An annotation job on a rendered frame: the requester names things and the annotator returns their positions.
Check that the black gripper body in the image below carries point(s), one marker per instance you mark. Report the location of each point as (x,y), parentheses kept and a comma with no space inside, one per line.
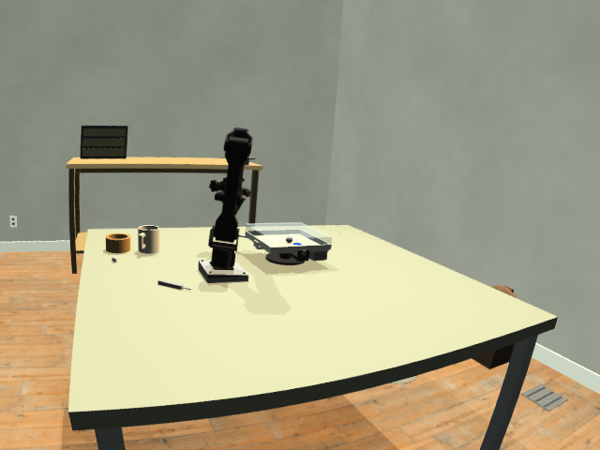
(219,195)

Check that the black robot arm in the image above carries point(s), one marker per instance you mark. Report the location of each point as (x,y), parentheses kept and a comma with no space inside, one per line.
(237,149)

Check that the black screwdriver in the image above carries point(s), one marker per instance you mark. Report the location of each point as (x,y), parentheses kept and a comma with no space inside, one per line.
(170,284)

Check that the grey mug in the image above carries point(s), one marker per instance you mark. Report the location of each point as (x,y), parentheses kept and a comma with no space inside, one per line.
(148,239)

